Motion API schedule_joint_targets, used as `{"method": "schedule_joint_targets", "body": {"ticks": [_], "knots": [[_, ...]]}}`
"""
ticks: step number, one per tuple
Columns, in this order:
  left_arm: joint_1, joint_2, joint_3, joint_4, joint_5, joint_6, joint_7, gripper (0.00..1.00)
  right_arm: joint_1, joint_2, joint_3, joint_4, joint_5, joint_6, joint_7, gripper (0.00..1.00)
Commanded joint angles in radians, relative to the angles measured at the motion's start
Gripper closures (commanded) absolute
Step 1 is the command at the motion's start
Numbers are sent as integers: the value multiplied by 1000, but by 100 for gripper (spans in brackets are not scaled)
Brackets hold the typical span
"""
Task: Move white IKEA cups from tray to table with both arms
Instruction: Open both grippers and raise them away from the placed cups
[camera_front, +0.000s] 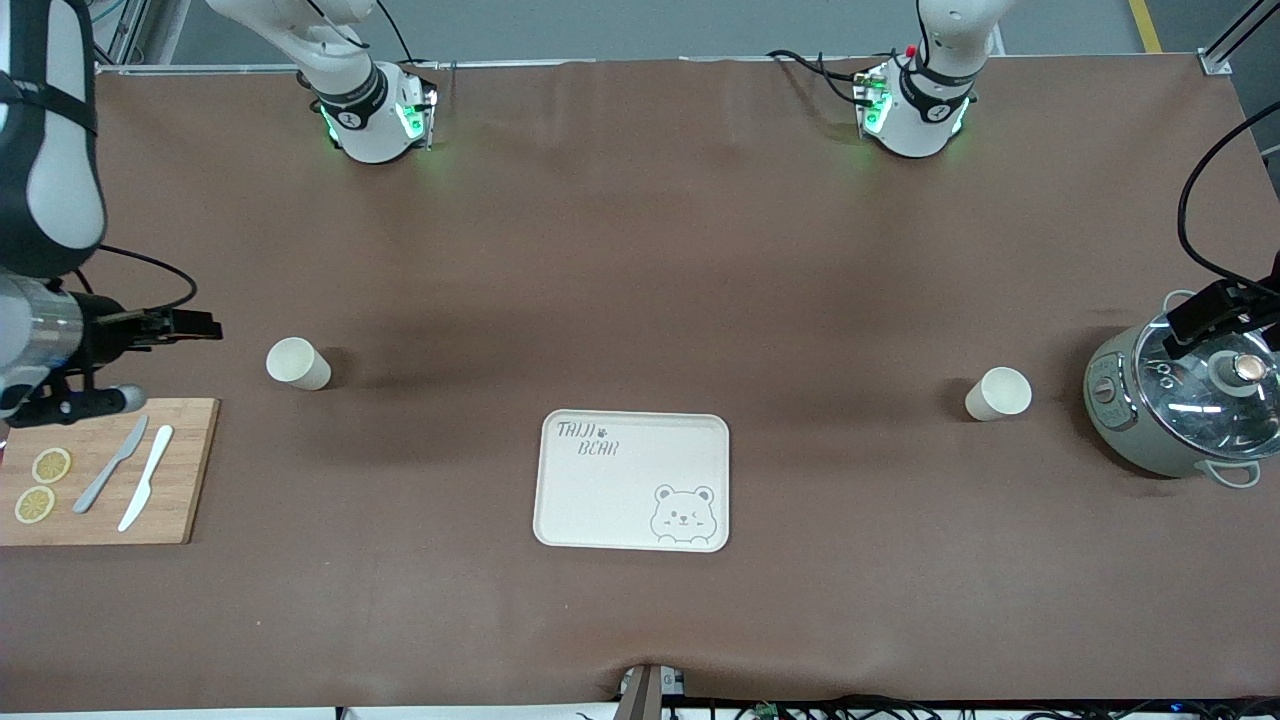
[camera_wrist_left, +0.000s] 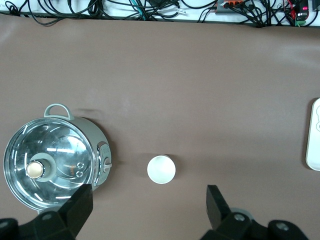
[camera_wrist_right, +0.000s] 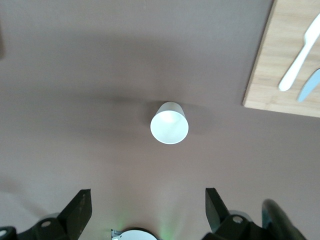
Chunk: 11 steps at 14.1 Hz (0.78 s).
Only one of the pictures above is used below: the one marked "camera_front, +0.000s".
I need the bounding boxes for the black base cables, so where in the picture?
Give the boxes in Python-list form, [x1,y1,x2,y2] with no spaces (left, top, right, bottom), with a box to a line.
[768,48,873,107]

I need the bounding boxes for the white IKEA cup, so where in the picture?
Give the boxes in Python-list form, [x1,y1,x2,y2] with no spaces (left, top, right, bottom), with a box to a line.
[964,367,1033,423]
[265,337,332,392]

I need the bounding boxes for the metal table edge bracket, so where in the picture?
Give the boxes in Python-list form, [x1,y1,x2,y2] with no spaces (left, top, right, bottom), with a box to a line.
[618,664,687,720]

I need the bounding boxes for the brown table mat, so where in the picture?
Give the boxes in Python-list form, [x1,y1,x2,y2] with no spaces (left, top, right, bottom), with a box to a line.
[0,55,1280,715]

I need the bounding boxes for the glass pot lid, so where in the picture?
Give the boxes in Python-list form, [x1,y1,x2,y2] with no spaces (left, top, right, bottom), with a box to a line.
[1135,305,1280,463]

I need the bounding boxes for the wooden cutting board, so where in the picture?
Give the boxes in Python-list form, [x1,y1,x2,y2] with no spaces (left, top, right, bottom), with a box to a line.
[0,398,221,547]

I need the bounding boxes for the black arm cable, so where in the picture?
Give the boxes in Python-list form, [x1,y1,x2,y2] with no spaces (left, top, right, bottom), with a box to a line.
[75,245,199,314]
[1177,100,1280,293]

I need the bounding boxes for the white plastic knife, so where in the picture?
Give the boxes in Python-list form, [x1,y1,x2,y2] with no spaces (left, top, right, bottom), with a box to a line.
[117,425,175,533]

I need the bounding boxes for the black base cable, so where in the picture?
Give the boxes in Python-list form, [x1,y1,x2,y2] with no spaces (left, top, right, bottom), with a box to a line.
[375,0,417,67]

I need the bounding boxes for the aluminium frame post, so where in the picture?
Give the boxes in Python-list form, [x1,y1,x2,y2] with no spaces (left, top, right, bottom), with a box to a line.
[1198,0,1266,77]
[95,0,191,71]

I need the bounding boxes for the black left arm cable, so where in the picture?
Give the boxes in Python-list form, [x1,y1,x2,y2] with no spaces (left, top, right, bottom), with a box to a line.
[1177,100,1280,293]

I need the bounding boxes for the beige bear print tray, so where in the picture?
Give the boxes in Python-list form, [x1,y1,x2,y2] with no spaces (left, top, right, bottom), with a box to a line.
[533,409,731,553]

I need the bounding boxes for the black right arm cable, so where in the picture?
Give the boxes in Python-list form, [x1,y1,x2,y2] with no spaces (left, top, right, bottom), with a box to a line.
[75,245,199,314]

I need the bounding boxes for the grey plastic knife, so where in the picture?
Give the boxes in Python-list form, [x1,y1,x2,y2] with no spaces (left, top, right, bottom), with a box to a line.
[72,415,150,515]

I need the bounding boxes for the grey-green electric pot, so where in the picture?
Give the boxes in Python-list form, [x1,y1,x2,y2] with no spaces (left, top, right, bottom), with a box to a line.
[1083,290,1280,489]

